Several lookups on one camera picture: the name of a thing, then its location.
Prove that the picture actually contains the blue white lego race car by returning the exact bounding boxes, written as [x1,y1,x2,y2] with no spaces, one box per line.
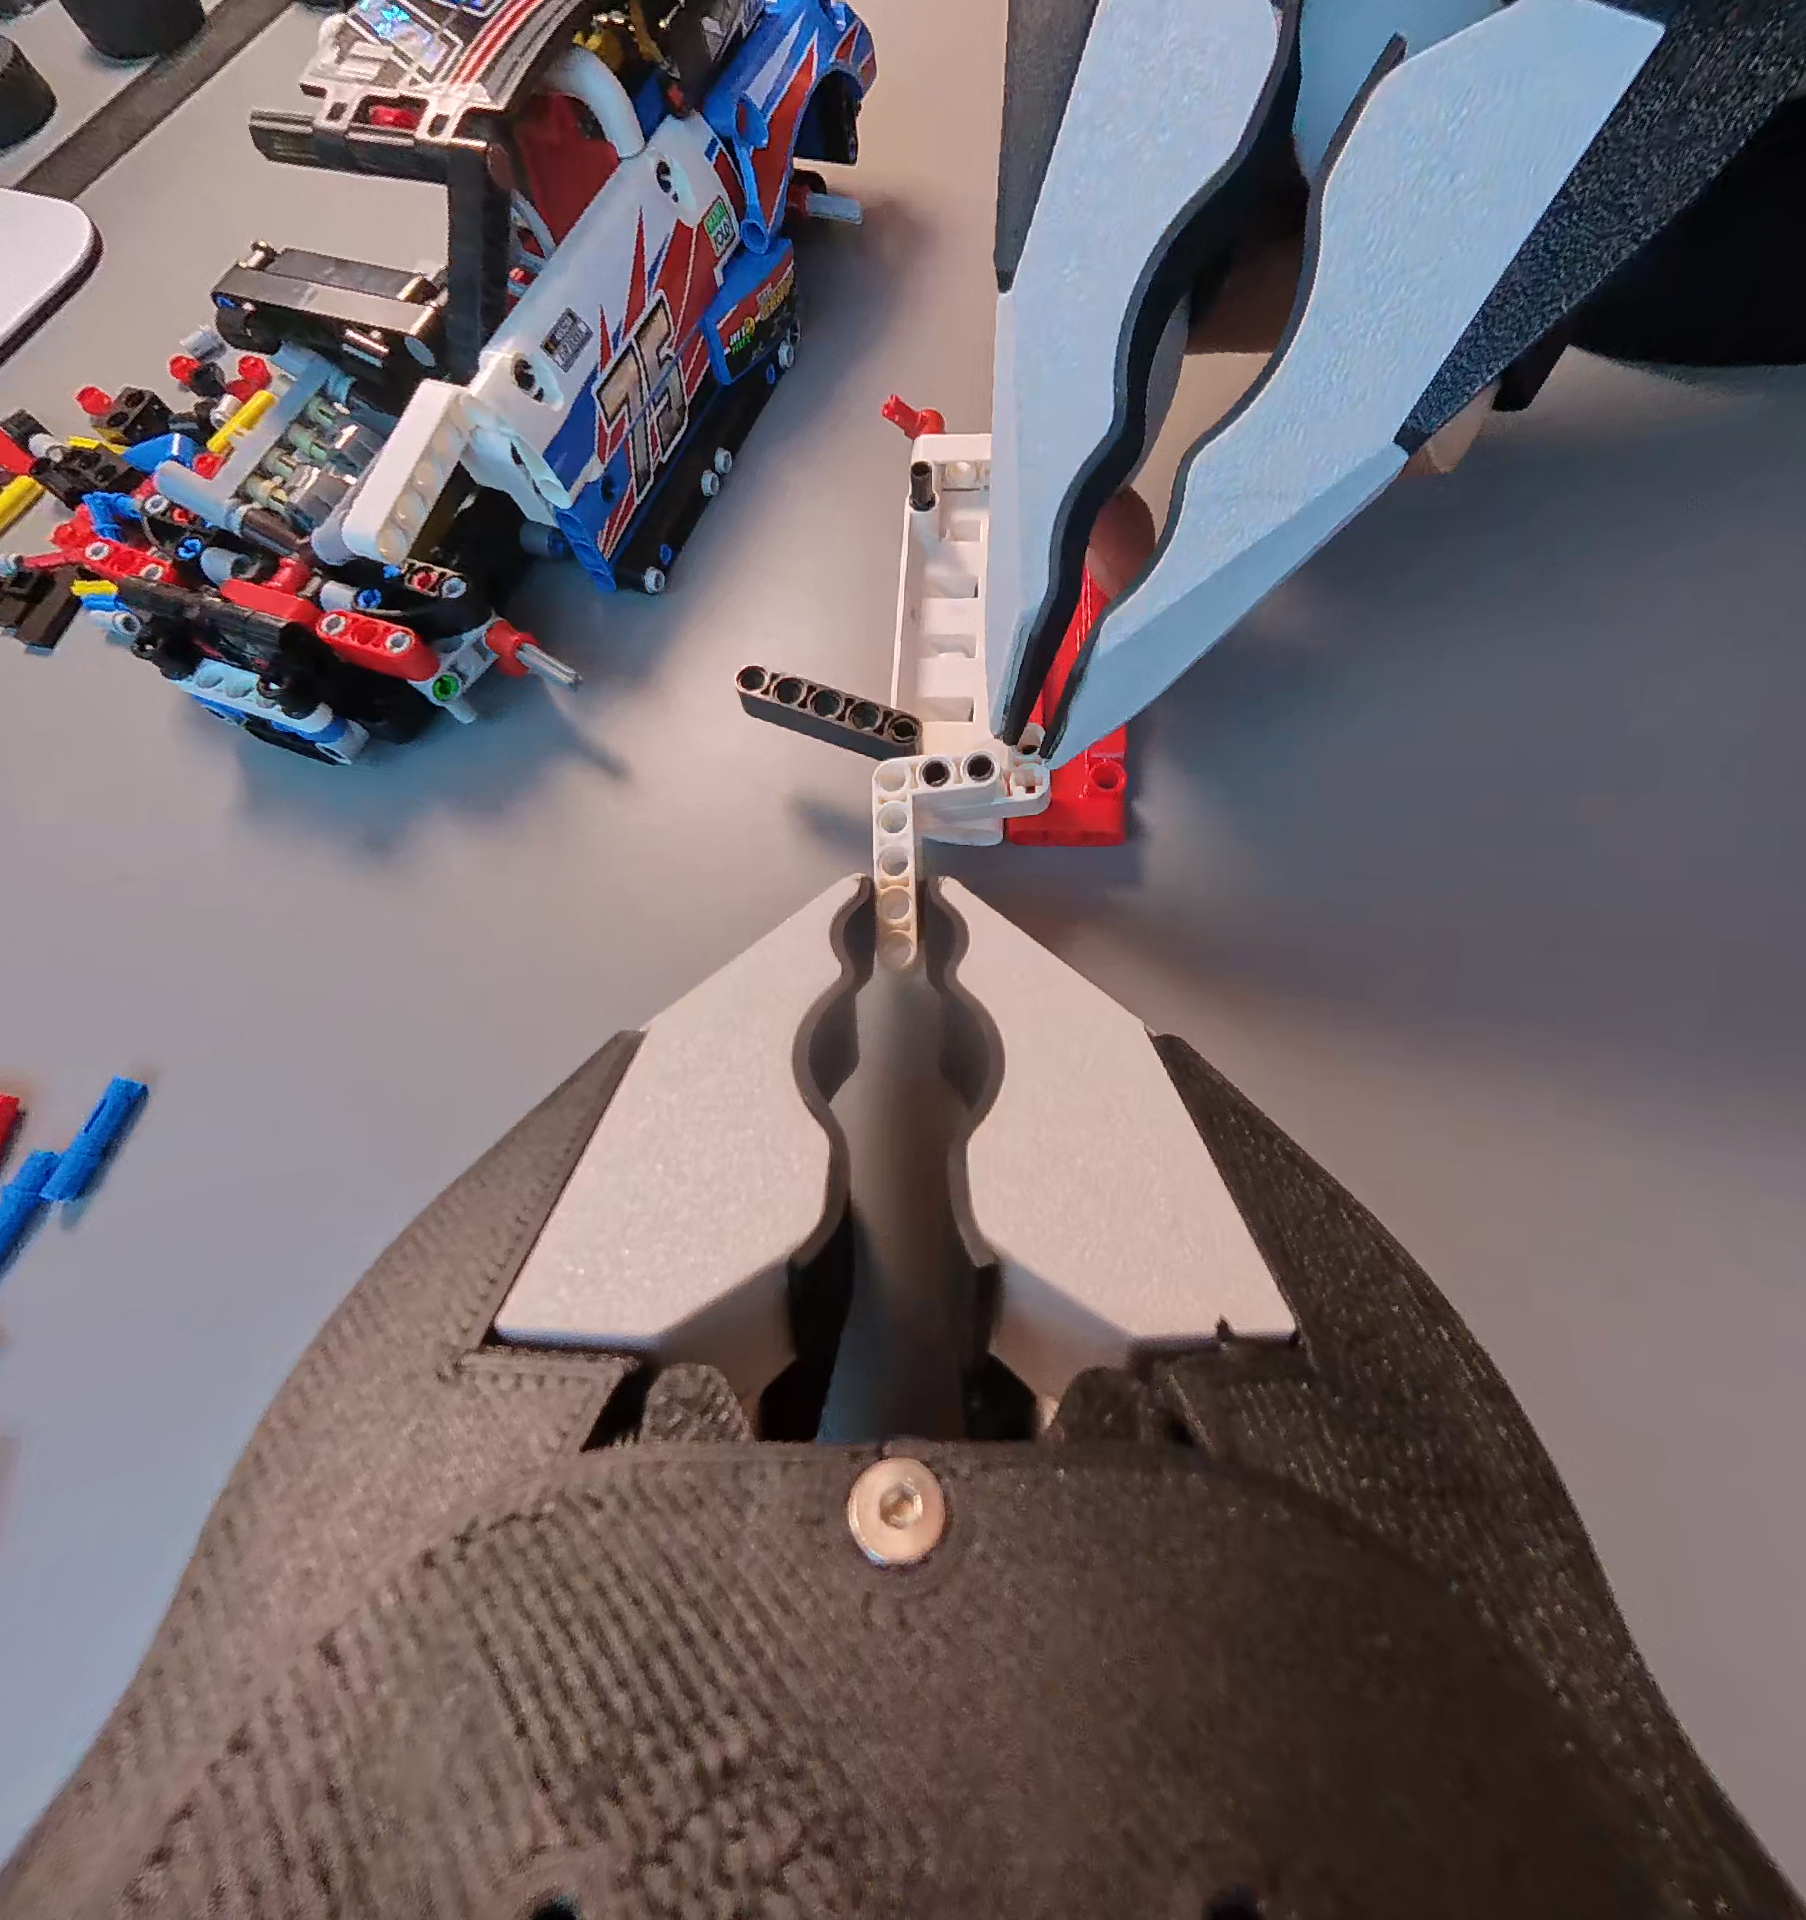
[136,0,881,765]

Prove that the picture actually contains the pile of assorted lego pieces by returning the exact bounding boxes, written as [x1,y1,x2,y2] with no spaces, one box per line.
[0,337,245,649]

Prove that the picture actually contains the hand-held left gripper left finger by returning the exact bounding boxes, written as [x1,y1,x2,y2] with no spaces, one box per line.
[494,877,881,1437]

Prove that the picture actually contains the cluster of blue black pegs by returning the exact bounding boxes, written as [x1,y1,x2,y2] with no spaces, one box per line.
[0,1077,151,1576]

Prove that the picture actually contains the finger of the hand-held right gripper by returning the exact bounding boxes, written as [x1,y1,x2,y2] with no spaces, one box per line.
[1033,0,1667,753]
[990,0,1302,744]

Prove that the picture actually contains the person's right hand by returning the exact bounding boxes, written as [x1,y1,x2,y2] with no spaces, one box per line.
[1090,193,1492,588]

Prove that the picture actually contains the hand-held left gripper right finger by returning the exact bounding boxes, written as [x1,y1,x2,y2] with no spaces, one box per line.
[923,877,1300,1437]

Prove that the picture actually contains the white L-shaped lego beam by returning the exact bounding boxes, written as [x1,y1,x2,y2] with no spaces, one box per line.
[871,750,1002,969]

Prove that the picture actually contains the red white lego subassembly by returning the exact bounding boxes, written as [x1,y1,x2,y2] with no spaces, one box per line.
[735,394,1144,849]

